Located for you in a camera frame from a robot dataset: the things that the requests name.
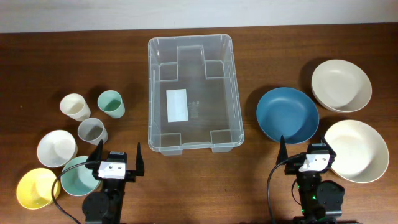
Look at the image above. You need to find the grey cup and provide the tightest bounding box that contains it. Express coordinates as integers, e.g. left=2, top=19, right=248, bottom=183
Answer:
left=78, top=118, right=108, bottom=146

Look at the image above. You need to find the clear plastic storage bin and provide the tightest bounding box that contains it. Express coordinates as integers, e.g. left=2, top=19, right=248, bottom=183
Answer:
left=148, top=34, right=244, bottom=156

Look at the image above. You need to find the beige bowl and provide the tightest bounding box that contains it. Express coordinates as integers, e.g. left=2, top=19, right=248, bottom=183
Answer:
left=311, top=60, right=373, bottom=113

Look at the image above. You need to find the white small bowl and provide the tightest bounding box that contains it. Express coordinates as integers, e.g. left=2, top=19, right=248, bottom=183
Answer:
left=37, top=130, right=78, bottom=168

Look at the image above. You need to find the dark blue bowl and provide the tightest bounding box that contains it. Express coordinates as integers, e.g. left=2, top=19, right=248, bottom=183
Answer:
left=256, top=87, right=320, bottom=144

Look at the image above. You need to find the mint green small bowl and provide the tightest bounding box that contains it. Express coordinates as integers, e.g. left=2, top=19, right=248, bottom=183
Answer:
left=60, top=165, right=101, bottom=196

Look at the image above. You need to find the white label in bin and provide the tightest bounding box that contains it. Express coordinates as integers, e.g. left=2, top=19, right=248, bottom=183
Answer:
left=166, top=89, right=188, bottom=123

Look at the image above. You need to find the yellow small bowl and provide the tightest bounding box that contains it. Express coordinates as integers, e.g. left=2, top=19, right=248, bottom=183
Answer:
left=16, top=168, right=61, bottom=210

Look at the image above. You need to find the mint green cup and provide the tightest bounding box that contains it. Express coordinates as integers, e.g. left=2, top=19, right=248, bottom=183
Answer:
left=97, top=90, right=125, bottom=119

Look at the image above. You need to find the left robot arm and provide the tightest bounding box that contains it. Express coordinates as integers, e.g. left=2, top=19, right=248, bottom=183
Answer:
left=82, top=141, right=145, bottom=223

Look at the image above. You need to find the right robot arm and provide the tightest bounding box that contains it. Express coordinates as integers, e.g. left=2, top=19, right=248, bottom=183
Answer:
left=276, top=136, right=345, bottom=223

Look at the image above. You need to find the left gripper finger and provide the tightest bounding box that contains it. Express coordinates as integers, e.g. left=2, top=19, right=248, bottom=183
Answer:
left=90, top=139, right=104, bottom=161
left=136, top=143, right=145, bottom=176

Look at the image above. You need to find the cream cup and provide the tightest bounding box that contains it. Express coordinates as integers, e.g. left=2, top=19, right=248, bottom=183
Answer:
left=60, top=93, right=91, bottom=122

